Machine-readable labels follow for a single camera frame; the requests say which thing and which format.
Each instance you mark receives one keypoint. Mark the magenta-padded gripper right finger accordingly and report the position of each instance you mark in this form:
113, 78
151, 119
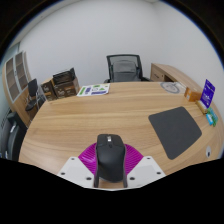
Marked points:
146, 170

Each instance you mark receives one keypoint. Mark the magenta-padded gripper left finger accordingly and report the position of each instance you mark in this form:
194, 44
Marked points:
75, 170

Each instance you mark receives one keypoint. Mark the black computer mouse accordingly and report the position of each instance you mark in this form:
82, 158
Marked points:
110, 158

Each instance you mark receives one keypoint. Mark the dark grey mouse pad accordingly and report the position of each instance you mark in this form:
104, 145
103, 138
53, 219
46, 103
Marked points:
175, 131

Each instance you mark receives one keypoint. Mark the black high-back office chair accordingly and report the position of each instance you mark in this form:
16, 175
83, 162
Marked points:
11, 136

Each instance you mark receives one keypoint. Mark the large brown cardboard box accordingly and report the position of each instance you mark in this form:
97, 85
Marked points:
66, 90

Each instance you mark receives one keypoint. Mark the small blue box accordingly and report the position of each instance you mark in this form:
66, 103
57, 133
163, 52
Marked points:
209, 119

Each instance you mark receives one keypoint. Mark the white printed paper sheet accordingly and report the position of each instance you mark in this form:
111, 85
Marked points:
93, 90

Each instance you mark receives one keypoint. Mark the small brown cardboard box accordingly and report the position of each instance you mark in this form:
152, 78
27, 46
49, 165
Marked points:
48, 90

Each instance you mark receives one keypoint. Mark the small tan box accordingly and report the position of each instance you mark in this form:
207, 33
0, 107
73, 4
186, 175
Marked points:
202, 106

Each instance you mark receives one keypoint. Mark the round grey disc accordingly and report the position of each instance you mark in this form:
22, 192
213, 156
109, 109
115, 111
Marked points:
170, 87

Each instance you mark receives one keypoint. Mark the green box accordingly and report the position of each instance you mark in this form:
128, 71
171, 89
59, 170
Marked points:
214, 117

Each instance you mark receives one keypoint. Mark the orange cardboard box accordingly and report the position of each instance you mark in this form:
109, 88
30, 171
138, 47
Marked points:
192, 95

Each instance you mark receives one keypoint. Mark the small black chair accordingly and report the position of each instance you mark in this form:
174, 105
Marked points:
32, 91

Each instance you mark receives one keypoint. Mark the black open box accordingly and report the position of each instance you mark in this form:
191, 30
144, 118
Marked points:
64, 77

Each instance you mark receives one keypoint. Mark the purple standing sign card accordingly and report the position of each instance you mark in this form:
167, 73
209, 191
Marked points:
208, 94

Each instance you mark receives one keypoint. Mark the wooden side desk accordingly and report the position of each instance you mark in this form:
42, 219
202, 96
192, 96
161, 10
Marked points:
173, 73

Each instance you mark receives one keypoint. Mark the black mesh office chair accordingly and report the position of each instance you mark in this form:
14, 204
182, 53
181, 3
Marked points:
125, 68

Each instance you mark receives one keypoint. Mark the wooden shelf unit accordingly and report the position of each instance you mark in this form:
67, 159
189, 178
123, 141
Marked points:
15, 78

